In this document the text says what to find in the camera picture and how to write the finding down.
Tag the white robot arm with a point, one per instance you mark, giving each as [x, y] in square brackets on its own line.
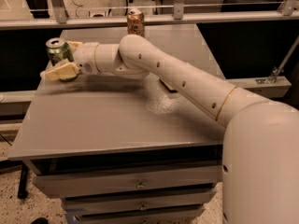
[261, 140]

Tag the metal bracket strut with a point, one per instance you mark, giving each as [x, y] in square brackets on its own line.
[276, 71]

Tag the grey drawer cabinet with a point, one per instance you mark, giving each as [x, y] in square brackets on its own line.
[105, 123]

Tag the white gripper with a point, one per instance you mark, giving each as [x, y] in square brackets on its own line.
[85, 57]

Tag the middle grey drawer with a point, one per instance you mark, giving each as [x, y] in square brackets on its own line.
[138, 200]

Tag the top grey drawer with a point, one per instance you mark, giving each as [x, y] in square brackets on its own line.
[117, 181]

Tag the metal guard rail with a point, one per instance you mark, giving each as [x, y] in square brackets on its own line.
[16, 14]

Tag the grey drawer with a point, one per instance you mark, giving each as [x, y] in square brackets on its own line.
[117, 181]
[138, 200]
[140, 217]

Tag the green soda can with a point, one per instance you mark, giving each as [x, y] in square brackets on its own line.
[58, 50]

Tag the orange soda can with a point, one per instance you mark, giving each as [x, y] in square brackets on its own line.
[135, 24]

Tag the yellow sponge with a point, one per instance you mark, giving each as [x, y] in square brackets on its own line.
[169, 87]

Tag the bottom grey drawer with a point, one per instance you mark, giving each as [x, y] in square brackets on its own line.
[140, 217]

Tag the black table leg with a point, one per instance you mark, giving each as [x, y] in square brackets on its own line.
[22, 191]

